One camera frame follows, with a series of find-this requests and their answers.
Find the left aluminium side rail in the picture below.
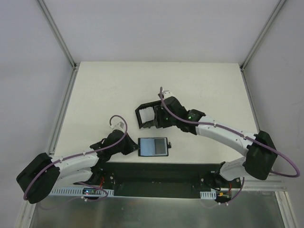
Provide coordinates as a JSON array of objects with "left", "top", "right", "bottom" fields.
[{"left": 46, "top": 64, "right": 80, "bottom": 155}]

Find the left aluminium frame post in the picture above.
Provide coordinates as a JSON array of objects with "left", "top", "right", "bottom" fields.
[{"left": 35, "top": 0, "right": 79, "bottom": 68}]

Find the left white cable duct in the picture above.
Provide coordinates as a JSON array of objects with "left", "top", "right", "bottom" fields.
[{"left": 49, "top": 187, "right": 114, "bottom": 197}]

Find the right aluminium side rail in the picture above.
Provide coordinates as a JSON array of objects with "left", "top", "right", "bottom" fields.
[{"left": 240, "top": 68, "right": 273, "bottom": 167}]

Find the right electronics board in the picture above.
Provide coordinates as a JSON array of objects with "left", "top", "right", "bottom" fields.
[{"left": 217, "top": 191, "right": 231, "bottom": 198}]

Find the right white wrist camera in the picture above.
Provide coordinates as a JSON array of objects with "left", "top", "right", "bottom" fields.
[{"left": 162, "top": 90, "right": 174, "bottom": 99}]

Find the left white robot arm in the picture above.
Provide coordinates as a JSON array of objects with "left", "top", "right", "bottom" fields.
[{"left": 16, "top": 130, "right": 139, "bottom": 204}]

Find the aluminium frame post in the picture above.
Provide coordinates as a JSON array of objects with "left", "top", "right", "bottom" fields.
[
  {"left": 239, "top": 0, "right": 288, "bottom": 69},
  {"left": 35, "top": 0, "right": 79, "bottom": 68}
]

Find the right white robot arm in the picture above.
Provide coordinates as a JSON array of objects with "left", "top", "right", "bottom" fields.
[{"left": 153, "top": 96, "right": 277, "bottom": 188}]

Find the black leather card holder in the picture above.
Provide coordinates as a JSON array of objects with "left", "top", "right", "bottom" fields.
[{"left": 138, "top": 137, "right": 171, "bottom": 157}]

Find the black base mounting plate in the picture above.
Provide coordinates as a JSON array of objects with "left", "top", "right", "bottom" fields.
[{"left": 46, "top": 160, "right": 273, "bottom": 198}]

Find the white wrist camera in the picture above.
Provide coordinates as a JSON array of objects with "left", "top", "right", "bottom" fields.
[
  {"left": 162, "top": 90, "right": 174, "bottom": 99},
  {"left": 110, "top": 121, "right": 125, "bottom": 132}
]

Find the electronics board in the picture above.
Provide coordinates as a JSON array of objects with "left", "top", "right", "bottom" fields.
[
  {"left": 83, "top": 188, "right": 103, "bottom": 195},
  {"left": 217, "top": 191, "right": 231, "bottom": 198}
]

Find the right aluminium frame post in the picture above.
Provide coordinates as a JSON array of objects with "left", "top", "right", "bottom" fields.
[{"left": 239, "top": 0, "right": 288, "bottom": 69}]

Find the aluminium side rail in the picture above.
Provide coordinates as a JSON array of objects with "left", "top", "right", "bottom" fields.
[
  {"left": 46, "top": 64, "right": 80, "bottom": 155},
  {"left": 240, "top": 68, "right": 273, "bottom": 167}
]

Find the white cable duct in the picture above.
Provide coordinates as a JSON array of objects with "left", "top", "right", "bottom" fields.
[
  {"left": 200, "top": 190, "right": 217, "bottom": 200},
  {"left": 49, "top": 187, "right": 114, "bottom": 197}
]

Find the white credit card stack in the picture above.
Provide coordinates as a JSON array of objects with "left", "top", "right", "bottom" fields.
[{"left": 139, "top": 107, "right": 154, "bottom": 123}]

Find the right white cable duct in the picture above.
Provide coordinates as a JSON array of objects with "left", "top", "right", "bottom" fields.
[{"left": 200, "top": 190, "right": 217, "bottom": 200}]

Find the left electronics board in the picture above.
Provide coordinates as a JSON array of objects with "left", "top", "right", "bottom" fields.
[{"left": 83, "top": 188, "right": 103, "bottom": 195}]

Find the front aluminium extrusion rail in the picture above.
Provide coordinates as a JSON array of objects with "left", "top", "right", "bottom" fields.
[{"left": 243, "top": 175, "right": 287, "bottom": 191}]

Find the black card tray box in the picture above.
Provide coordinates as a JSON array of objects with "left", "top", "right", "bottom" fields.
[{"left": 135, "top": 101, "right": 165, "bottom": 129}]

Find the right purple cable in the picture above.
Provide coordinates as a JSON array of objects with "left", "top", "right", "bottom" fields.
[{"left": 158, "top": 86, "right": 300, "bottom": 178}]

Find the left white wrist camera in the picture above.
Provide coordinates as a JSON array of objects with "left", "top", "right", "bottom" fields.
[{"left": 110, "top": 121, "right": 125, "bottom": 132}]

